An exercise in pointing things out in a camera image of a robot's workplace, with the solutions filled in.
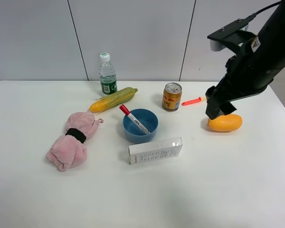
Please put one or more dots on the red capped white marker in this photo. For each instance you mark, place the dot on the red capped white marker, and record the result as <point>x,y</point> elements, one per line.
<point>124,109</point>

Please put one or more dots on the gold drink can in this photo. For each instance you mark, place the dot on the gold drink can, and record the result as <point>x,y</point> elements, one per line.
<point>171,97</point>

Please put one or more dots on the white cardboard box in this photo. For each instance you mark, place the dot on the white cardboard box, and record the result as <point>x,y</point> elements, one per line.
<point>153,151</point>

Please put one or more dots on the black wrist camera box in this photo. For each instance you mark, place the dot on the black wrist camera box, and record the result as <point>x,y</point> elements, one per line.
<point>231,36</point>

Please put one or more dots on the yellow mango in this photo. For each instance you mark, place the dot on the yellow mango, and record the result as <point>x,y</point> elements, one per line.
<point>225,123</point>

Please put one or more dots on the green label water bottle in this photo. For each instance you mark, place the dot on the green label water bottle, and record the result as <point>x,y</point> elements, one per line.
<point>107,75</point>

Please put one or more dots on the blue bowl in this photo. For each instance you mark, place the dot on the blue bowl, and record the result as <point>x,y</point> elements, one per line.
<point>133,133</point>

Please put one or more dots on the yellow corn cob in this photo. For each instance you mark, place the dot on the yellow corn cob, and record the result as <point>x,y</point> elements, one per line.
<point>110,101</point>

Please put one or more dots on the black hair band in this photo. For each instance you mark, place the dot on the black hair band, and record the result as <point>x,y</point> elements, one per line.
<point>77,134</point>

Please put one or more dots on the pink plush towel roll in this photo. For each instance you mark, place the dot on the pink plush towel roll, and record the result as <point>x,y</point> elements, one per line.
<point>67,152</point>

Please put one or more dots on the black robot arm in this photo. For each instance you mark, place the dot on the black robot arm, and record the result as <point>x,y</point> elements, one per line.
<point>257,60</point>

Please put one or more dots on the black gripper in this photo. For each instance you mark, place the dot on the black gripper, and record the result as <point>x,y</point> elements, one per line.
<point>234,86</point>

